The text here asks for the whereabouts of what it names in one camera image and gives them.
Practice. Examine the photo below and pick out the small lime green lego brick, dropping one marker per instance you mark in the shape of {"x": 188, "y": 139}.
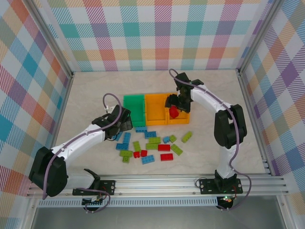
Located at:
{"x": 126, "y": 159}
{"x": 172, "y": 138}

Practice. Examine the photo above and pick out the small blue lego brick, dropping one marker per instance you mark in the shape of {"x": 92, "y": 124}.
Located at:
{"x": 166, "y": 139}

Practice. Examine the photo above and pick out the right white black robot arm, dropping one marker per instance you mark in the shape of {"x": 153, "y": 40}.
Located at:
{"x": 207, "y": 95}

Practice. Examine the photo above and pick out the green plastic container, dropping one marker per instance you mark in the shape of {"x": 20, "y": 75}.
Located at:
{"x": 134, "y": 109}

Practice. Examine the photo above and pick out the black left controller board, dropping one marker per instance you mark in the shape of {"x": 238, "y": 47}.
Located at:
{"x": 91, "y": 203}

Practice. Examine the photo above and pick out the black controller board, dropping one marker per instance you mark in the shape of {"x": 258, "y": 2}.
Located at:
{"x": 91, "y": 203}
{"x": 226, "y": 199}

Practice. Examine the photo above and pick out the black right controller board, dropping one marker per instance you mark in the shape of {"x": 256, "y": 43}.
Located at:
{"x": 226, "y": 199}

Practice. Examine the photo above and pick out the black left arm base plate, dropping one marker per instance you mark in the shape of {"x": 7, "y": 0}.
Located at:
{"x": 108, "y": 186}

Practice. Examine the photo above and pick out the aluminium side frame rail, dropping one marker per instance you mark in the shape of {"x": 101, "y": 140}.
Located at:
{"x": 64, "y": 105}
{"x": 252, "y": 114}

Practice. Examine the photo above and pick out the aluminium mounting rail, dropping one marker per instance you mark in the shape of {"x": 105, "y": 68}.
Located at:
{"x": 155, "y": 184}

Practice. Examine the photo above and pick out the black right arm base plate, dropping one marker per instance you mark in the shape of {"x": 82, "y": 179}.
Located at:
{"x": 207, "y": 186}

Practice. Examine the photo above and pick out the aluminium frame post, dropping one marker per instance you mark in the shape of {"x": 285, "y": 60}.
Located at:
{"x": 259, "y": 35}
{"x": 51, "y": 38}

